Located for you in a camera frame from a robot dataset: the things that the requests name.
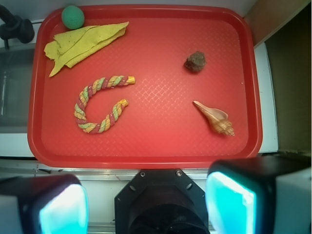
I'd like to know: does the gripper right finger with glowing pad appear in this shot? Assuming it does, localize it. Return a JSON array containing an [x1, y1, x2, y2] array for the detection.
[[205, 156, 312, 234]]

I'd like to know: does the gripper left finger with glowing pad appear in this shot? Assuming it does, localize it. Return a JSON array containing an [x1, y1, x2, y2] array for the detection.
[[0, 175, 89, 234]]

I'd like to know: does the orange spiral seashell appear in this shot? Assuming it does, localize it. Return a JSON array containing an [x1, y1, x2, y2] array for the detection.
[[193, 100, 235, 137]]

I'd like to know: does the red plastic tray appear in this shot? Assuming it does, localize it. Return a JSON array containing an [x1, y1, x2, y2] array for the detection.
[[27, 5, 262, 169]]

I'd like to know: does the brown rock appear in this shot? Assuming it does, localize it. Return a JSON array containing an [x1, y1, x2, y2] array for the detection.
[[184, 51, 207, 73]]

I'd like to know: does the yellow folded cloth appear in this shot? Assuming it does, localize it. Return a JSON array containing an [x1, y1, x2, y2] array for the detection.
[[44, 22, 129, 77]]

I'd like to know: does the green foam ball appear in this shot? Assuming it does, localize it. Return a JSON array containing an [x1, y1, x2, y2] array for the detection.
[[61, 5, 85, 30]]

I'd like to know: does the black octagonal mount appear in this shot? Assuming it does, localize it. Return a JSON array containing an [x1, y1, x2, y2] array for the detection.
[[115, 169, 210, 234]]

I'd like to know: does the multicolour twisted rope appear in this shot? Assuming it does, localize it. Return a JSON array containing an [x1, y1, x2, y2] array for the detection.
[[74, 76, 136, 134]]

